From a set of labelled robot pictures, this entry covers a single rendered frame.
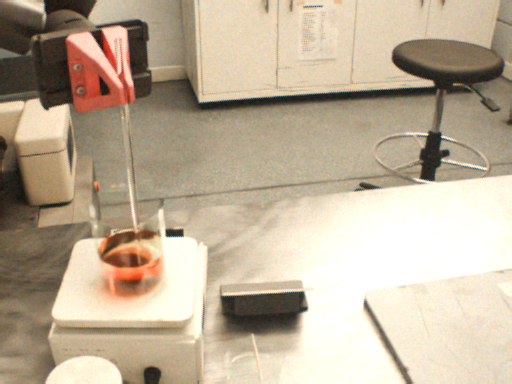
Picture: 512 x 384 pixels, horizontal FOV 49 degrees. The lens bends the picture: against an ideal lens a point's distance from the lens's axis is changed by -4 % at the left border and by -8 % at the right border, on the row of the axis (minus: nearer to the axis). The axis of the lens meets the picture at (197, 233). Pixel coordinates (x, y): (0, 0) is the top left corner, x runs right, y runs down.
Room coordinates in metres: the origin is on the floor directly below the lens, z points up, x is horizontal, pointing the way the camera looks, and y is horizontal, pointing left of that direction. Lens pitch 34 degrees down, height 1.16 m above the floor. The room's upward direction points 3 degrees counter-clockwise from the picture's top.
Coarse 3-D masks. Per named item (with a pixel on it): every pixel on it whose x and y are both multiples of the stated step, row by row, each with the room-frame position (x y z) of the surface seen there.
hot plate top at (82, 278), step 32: (96, 256) 0.45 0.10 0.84; (192, 256) 0.44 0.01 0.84; (64, 288) 0.40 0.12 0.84; (96, 288) 0.40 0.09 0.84; (192, 288) 0.39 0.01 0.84; (64, 320) 0.36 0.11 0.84; (96, 320) 0.36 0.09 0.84; (128, 320) 0.36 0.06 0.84; (160, 320) 0.35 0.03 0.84; (192, 320) 0.36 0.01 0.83
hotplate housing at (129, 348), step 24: (72, 336) 0.36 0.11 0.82; (96, 336) 0.36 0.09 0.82; (120, 336) 0.36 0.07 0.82; (144, 336) 0.36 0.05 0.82; (168, 336) 0.36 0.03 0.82; (192, 336) 0.35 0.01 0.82; (120, 360) 0.35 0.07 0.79; (144, 360) 0.35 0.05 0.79; (168, 360) 0.35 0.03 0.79; (192, 360) 0.35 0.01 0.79
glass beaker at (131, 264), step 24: (120, 192) 0.43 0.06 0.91; (144, 192) 0.43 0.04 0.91; (96, 216) 0.42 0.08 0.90; (120, 216) 0.43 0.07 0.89; (144, 216) 0.43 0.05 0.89; (96, 240) 0.39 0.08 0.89; (120, 240) 0.38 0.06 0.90; (144, 240) 0.38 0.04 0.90; (120, 264) 0.38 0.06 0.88; (144, 264) 0.38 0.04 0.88; (168, 264) 0.41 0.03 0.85; (120, 288) 0.38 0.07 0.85; (144, 288) 0.38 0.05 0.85
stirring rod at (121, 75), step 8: (120, 40) 0.42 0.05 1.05; (120, 48) 0.42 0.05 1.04; (120, 56) 0.42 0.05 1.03; (120, 64) 0.42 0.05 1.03; (120, 72) 0.42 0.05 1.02; (120, 80) 0.42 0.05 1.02; (128, 112) 0.42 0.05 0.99; (128, 120) 0.42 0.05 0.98; (128, 128) 0.42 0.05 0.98; (128, 136) 0.42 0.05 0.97; (128, 144) 0.42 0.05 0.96; (128, 152) 0.42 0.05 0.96; (128, 160) 0.42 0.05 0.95; (128, 168) 0.42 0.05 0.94; (128, 176) 0.42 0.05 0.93; (136, 184) 0.42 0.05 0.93; (136, 192) 0.42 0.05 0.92; (136, 200) 0.42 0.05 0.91; (136, 208) 0.42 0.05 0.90; (136, 216) 0.42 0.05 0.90; (136, 224) 0.42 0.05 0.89
